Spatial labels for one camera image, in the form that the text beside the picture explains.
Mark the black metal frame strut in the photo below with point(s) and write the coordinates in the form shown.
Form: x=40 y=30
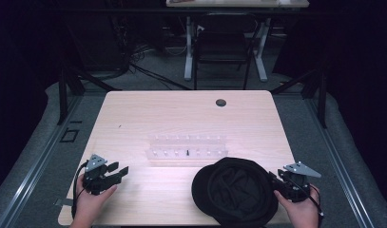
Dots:
x=314 y=88
x=70 y=85

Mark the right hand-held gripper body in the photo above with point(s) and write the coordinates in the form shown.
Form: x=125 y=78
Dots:
x=296 y=185

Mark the person's right hand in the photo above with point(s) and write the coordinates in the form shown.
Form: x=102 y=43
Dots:
x=300 y=210

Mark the metal floor rail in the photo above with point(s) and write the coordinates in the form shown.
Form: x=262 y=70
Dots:
x=343 y=164
x=39 y=164

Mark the black chair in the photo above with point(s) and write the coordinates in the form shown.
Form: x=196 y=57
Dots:
x=222 y=44

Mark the white-legged desk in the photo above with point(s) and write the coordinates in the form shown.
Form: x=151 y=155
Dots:
x=238 y=3

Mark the clear acrylic peg rack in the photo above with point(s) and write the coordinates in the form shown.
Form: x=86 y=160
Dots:
x=187 y=147

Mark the person's left hand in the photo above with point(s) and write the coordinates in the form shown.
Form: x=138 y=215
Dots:
x=89 y=202

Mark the grey tape strip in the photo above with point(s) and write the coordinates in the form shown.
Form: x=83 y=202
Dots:
x=62 y=202

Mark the grey table grommet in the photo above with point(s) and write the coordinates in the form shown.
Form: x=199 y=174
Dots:
x=220 y=102

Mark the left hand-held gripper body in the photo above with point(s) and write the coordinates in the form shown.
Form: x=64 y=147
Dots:
x=97 y=177

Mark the black hat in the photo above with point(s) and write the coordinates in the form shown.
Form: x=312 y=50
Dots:
x=235 y=191

